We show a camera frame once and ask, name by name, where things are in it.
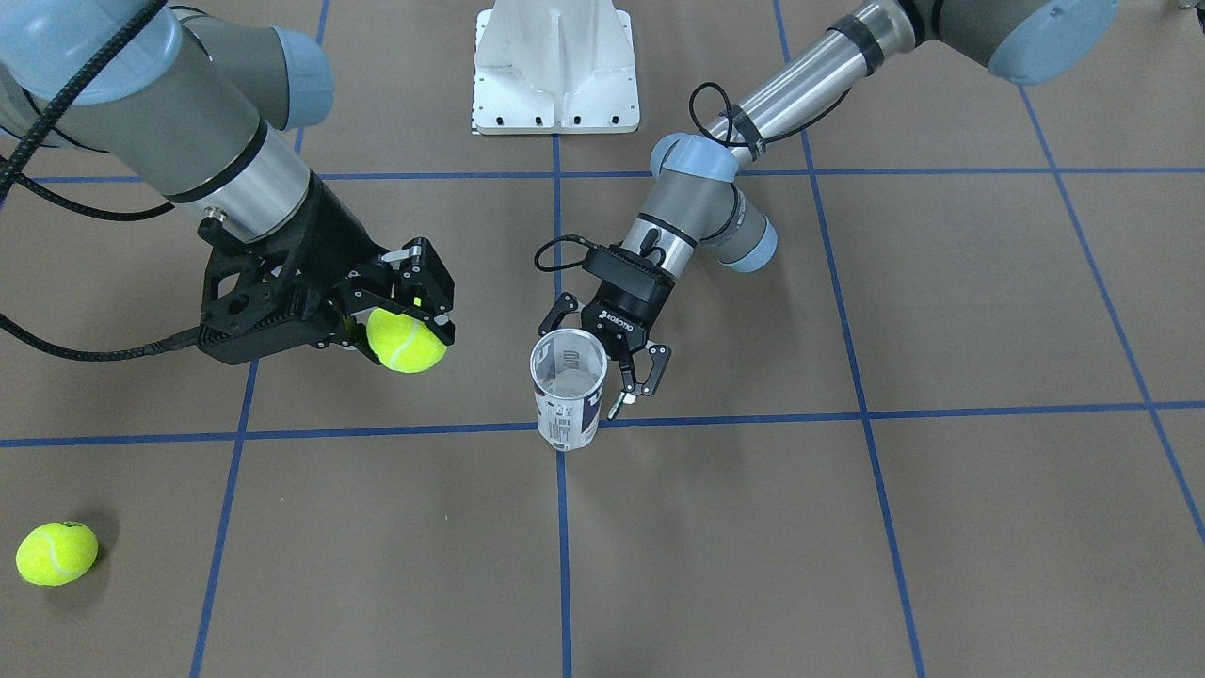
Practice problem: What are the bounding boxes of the tennis ball with Roland Garros print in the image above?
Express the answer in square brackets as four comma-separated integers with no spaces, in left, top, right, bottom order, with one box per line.
[365,308,448,375]

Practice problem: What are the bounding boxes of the black braided camera cable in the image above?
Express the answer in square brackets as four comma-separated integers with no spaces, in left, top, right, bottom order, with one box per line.
[0,0,202,362]

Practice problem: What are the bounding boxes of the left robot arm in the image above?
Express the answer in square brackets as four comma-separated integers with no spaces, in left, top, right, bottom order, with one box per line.
[530,1,1119,415]

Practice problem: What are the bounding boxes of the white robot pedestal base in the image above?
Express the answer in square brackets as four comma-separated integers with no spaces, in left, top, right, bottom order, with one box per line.
[471,1,641,135]

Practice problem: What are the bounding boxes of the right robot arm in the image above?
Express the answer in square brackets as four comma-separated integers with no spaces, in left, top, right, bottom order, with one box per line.
[2,1,455,372]

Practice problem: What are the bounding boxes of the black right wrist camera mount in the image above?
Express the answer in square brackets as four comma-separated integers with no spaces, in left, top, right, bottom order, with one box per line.
[196,175,390,365]

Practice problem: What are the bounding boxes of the tennis ball with Wilson print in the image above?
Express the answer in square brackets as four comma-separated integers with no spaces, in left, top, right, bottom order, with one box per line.
[14,521,100,586]

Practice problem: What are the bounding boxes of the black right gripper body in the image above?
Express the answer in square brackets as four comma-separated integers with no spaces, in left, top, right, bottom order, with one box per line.
[327,237,455,331]

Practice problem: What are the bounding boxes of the Wilson tennis ball can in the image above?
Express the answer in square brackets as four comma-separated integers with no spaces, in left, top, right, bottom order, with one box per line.
[529,328,609,452]

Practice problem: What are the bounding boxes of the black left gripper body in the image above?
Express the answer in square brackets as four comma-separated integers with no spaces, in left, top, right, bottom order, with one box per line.
[581,244,675,362]

